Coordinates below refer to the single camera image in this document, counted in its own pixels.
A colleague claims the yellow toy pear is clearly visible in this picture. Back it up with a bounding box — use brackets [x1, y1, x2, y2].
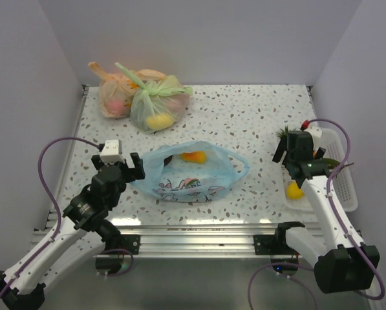
[285, 182, 305, 200]

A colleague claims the blue printed plastic bag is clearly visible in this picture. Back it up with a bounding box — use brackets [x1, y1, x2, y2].
[131, 141, 250, 203]

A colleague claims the toy pineapple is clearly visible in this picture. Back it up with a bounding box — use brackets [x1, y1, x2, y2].
[276, 125, 354, 171]

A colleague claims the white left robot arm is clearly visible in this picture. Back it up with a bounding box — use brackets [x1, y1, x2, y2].
[0, 152, 145, 309]

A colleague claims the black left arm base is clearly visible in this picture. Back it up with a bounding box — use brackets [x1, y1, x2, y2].
[90, 234, 141, 279]

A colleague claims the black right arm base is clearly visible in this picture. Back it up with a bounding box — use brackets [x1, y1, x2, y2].
[253, 222, 305, 265]

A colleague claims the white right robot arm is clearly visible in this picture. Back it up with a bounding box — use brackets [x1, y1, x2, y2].
[273, 130, 380, 293]

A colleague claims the yellow fruit in green bag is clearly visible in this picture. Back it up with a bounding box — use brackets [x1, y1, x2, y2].
[146, 113, 175, 131]

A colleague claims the pink fruit in orange bag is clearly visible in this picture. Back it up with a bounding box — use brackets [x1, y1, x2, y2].
[105, 98, 127, 116]

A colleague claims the orange knotted plastic bag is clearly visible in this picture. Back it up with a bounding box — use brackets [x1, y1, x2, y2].
[88, 61, 166, 119]

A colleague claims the green knotted plastic bag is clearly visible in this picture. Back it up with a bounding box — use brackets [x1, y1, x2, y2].
[115, 63, 193, 134]

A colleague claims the clear plastic basket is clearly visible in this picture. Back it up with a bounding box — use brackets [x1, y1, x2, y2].
[270, 127, 359, 212]

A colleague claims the orange toy mango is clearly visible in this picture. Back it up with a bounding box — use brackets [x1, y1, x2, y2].
[180, 151, 207, 164]

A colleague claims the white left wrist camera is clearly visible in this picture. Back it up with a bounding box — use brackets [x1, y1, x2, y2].
[100, 139, 124, 164]

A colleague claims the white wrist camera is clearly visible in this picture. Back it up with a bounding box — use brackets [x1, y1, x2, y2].
[301, 121, 323, 152]
[100, 139, 124, 164]

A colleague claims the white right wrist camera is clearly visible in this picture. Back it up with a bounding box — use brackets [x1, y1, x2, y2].
[301, 121, 323, 152]

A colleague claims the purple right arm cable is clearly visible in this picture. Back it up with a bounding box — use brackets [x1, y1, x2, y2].
[246, 118, 386, 310]

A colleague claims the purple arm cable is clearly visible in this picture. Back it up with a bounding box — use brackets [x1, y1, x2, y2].
[0, 137, 106, 310]
[246, 118, 386, 310]

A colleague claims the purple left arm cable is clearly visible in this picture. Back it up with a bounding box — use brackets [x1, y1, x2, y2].
[0, 137, 106, 310]

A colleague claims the aluminium table edge rail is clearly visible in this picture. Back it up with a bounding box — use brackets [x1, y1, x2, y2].
[41, 84, 89, 227]

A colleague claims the aluminium front mounting rail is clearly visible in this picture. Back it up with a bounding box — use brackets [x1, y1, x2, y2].
[111, 219, 277, 258]

